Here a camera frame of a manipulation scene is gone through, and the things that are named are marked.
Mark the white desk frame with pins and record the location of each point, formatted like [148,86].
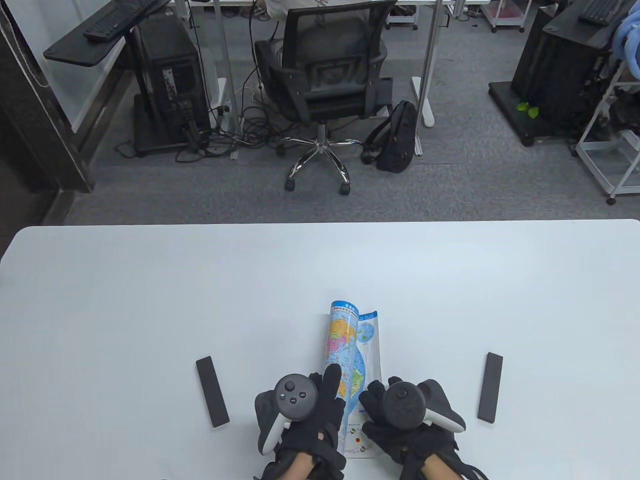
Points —
[434,60]

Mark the black keyboard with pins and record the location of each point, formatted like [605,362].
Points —
[120,17]
[600,10]

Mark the person's left hand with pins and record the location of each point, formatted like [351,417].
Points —
[330,400]

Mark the black computer tower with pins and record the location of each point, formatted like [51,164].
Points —
[550,70]
[170,75]

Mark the black rolling stand desk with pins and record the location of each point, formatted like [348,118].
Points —
[75,50]
[565,22]

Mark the black backpack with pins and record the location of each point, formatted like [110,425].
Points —
[397,135]

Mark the person's left forearm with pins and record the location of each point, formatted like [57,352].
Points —
[300,467]

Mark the small green object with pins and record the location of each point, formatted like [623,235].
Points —
[527,108]

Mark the dark door frame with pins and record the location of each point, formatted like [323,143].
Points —
[45,125]

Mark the white rolling cart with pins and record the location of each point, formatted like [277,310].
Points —
[505,10]
[402,17]

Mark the black mesh office chair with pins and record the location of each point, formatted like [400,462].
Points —
[325,80]

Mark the colourful world map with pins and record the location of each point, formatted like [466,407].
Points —
[345,335]

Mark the black bar paperweight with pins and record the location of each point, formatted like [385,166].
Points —
[212,392]
[490,387]

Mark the person's right hand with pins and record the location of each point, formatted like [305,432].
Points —
[372,400]

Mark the black and white left controller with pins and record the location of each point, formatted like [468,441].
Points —
[295,395]

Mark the person's right forearm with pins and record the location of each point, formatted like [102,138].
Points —
[435,472]

